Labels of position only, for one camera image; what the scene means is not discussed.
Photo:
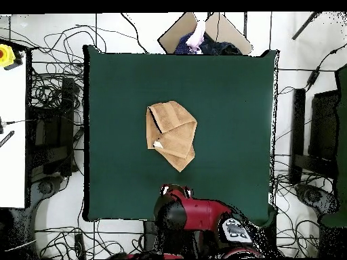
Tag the tan terry towel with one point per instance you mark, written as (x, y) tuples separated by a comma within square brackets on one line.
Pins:
[(173, 135)]

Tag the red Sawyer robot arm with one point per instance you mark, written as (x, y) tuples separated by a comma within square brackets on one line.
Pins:
[(200, 214)]

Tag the dark blue laundry pile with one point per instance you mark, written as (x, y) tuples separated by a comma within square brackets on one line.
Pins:
[(222, 47)]

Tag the black flat box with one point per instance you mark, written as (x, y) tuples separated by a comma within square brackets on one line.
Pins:
[(324, 127)]

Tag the dark green table cloth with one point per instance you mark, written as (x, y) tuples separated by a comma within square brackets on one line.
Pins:
[(230, 108)]

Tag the black block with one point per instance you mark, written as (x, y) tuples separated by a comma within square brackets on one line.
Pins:
[(269, 238)]

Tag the grey caster wheel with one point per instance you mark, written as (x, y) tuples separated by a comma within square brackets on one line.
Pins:
[(45, 187), (314, 196)]

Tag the black equipment stand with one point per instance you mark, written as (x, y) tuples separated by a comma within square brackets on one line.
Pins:
[(51, 135)]

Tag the black upright bar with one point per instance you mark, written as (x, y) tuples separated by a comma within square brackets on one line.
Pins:
[(298, 122)]

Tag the pale pink cloth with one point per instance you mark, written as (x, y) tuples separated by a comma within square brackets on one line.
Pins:
[(196, 35)]

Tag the brown cardboard box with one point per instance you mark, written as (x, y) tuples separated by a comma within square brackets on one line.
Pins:
[(176, 29)]

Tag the white desk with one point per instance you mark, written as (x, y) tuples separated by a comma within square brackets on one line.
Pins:
[(12, 135)]

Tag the black thin rod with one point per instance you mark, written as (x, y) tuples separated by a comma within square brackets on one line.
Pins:
[(305, 25)]

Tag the yellow emergency stop button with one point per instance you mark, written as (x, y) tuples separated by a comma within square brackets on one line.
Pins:
[(6, 55)]

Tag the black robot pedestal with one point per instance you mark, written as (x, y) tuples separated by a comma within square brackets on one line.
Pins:
[(149, 235)]

